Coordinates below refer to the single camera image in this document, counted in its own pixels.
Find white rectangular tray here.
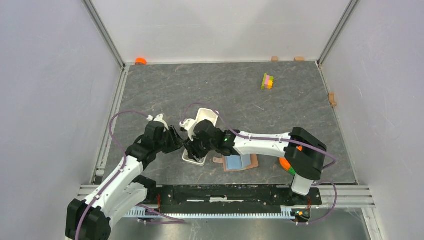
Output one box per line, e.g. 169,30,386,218
182,107,219,166

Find brown leather card holder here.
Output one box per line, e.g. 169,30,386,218
212,154,259,172

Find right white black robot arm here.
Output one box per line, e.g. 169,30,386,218
180,119,327,204

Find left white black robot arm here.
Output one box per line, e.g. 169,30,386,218
65,120,184,240

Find orange horseshoe toy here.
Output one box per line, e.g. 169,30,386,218
279,146,303,176

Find orange round cap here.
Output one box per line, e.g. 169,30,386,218
134,57,147,65

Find colourful toy brick stack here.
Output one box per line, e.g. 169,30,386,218
261,73,275,90

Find green toy block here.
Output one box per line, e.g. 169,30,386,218
288,167,296,176

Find flat wooden block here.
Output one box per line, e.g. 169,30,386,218
294,56,305,62

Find curved wooden piece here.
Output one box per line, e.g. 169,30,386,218
328,92,338,108

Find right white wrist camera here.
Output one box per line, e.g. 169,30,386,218
179,118,197,141

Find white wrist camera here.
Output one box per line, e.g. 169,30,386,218
179,118,197,141
146,113,169,130

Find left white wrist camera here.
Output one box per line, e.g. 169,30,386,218
146,113,169,130

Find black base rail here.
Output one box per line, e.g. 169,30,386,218
140,184,323,214

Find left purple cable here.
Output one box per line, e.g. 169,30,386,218
74,110,186,240

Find purple cable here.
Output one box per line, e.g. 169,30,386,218
181,102,339,226
74,110,186,240

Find blue-white cable duct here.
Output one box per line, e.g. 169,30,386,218
123,207,295,220

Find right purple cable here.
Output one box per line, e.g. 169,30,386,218
181,102,339,226

